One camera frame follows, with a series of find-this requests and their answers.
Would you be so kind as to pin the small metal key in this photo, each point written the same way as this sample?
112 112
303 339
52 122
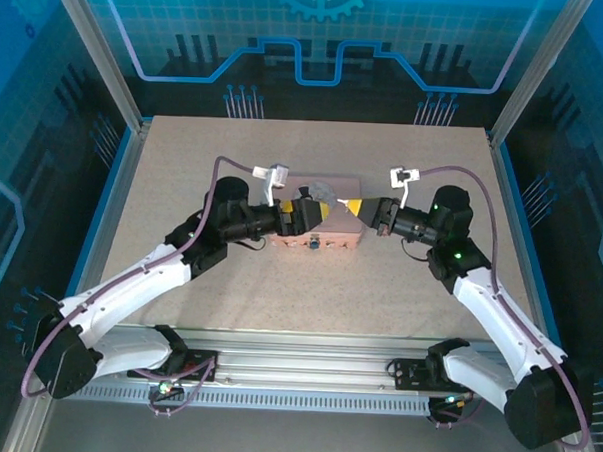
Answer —
340 202

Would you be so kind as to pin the pink tin box with picture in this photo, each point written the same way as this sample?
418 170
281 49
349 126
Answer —
341 228

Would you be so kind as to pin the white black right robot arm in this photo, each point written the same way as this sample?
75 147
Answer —
503 315

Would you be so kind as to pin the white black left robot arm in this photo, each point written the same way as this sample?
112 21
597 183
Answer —
128 288

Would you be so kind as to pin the aluminium front beam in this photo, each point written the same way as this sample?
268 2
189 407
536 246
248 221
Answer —
300 361

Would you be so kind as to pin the small green LED board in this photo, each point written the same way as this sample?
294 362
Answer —
167 387
451 400

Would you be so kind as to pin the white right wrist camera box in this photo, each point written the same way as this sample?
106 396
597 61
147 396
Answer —
401 176

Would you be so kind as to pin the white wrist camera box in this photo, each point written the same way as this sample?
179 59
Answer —
279 174
401 176

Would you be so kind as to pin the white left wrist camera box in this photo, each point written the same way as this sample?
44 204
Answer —
279 174

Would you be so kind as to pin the aluminium side rail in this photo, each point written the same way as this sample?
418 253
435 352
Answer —
505 195
113 213

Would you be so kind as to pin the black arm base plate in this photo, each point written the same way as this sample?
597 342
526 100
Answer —
407 376
197 365

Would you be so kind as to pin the aluminium frame post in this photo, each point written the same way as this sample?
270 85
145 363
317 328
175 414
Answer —
108 67
534 71

